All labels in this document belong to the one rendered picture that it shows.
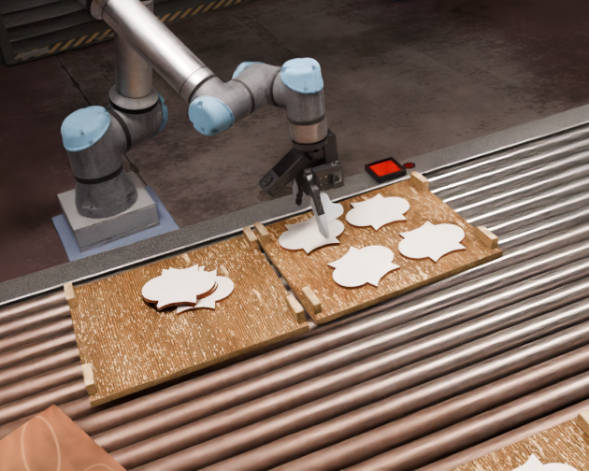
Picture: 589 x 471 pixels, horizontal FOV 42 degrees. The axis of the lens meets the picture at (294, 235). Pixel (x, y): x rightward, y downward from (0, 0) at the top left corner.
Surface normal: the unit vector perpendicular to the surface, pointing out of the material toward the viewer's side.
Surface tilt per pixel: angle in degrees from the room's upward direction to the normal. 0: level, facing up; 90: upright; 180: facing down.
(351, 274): 0
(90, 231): 90
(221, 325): 0
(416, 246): 0
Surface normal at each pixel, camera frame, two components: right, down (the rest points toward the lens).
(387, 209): -0.12, -0.82
